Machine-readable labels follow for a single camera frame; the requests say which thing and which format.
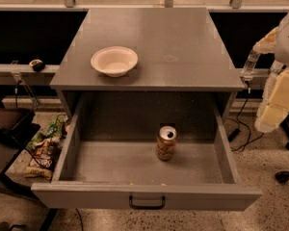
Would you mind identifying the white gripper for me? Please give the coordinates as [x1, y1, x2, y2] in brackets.
[252, 28, 289, 133]

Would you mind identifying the orange soda can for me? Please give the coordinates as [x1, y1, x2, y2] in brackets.
[156, 126, 177, 161]

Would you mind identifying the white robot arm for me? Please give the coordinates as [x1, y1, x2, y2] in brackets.
[252, 13, 289, 133]

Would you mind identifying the grey cabinet counter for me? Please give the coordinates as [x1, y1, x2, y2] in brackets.
[49, 7, 246, 120]

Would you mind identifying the grey open top drawer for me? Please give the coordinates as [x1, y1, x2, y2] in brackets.
[32, 91, 261, 211]

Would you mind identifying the clear water bottle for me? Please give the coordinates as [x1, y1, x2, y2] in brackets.
[242, 50, 260, 81]

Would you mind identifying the white paper bowl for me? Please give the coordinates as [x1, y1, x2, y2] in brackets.
[91, 46, 138, 77]

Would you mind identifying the green snack bag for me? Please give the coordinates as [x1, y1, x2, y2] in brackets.
[28, 115, 67, 149]

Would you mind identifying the brown chip bag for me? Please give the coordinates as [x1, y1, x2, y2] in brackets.
[24, 139, 60, 180]

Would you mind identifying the black yellow tape measure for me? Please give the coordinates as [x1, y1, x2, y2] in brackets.
[29, 59, 45, 72]

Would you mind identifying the black bin on cart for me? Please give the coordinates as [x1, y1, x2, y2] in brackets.
[0, 100, 40, 147]

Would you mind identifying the black power cable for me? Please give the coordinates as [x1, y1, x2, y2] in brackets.
[224, 80, 265, 153]

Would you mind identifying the black drawer handle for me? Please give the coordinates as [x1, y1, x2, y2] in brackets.
[129, 195, 166, 210]

